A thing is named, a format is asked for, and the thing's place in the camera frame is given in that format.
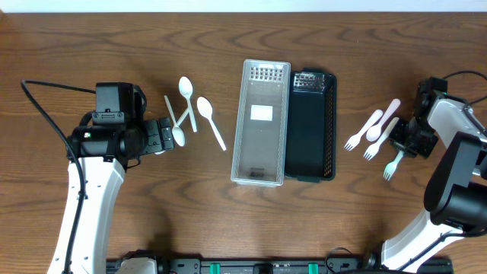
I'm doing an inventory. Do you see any white plastic spoon, upright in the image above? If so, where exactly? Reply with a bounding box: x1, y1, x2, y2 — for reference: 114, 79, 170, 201
178, 76, 197, 132

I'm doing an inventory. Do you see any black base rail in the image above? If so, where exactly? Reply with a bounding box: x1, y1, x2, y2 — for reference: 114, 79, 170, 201
106, 249, 454, 274

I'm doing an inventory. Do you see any white plastic spoon, rightmost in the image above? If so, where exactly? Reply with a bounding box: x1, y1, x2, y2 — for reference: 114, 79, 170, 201
197, 97, 227, 151

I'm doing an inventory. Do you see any white plastic fork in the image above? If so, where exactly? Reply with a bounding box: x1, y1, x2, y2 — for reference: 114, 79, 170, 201
363, 117, 399, 161

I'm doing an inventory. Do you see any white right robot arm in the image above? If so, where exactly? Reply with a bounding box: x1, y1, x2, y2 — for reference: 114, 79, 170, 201
377, 95, 486, 272

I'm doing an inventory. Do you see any white plastic spoon, crossed lower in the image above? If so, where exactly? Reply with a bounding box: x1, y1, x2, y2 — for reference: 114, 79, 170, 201
155, 107, 189, 155

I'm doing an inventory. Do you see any clear plastic basket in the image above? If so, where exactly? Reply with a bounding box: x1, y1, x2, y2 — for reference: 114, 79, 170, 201
231, 59, 291, 187

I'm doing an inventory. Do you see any pink plastic spoon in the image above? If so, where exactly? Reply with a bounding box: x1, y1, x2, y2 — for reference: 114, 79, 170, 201
366, 98, 401, 142

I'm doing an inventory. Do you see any mint green plastic fork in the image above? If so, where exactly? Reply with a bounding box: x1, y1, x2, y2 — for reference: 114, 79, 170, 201
384, 151, 404, 181

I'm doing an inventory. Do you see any black plastic basket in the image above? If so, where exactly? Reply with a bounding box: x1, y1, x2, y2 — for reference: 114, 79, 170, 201
285, 68, 337, 183

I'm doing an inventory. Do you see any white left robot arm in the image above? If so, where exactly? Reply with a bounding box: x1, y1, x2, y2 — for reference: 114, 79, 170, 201
48, 157, 125, 273

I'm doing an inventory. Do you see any white plastic spoon, small bowl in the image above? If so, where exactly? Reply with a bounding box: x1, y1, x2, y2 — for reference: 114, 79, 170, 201
164, 95, 186, 147

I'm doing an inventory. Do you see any pale pink plastic fork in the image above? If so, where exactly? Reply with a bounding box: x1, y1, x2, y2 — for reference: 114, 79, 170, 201
344, 110, 383, 151

